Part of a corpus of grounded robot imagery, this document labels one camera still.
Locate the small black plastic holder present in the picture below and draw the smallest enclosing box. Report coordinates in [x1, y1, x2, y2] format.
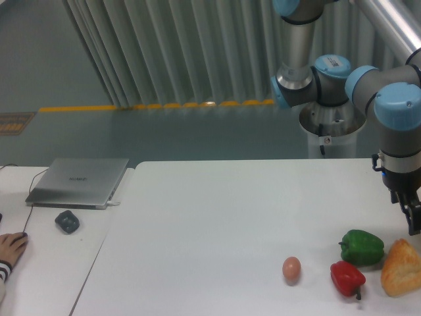
[55, 210, 80, 234]

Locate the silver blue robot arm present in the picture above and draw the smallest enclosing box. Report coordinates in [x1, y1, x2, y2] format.
[271, 1, 420, 235]

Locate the brown egg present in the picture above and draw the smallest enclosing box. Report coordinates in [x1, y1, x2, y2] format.
[282, 257, 301, 280]

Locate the person's bare hand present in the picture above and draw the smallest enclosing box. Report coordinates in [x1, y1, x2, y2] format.
[1, 232, 28, 268]

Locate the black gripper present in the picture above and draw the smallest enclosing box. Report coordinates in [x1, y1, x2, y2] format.
[372, 153, 420, 236]

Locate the golden bread loaf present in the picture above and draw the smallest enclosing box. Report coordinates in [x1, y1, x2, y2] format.
[381, 238, 420, 297]

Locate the black mouse cable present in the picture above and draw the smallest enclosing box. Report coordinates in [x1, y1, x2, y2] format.
[0, 163, 50, 234]

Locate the striped sleeve forearm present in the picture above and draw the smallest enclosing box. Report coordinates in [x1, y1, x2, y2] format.
[0, 259, 13, 303]

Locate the silver closed laptop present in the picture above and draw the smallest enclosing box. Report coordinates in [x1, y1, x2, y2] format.
[26, 158, 129, 209]

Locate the red bell pepper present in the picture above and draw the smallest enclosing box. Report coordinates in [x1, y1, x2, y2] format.
[330, 261, 366, 300]

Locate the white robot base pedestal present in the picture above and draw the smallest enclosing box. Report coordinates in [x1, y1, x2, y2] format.
[299, 101, 366, 159]

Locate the green bell pepper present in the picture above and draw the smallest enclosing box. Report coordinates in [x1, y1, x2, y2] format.
[338, 230, 385, 266]

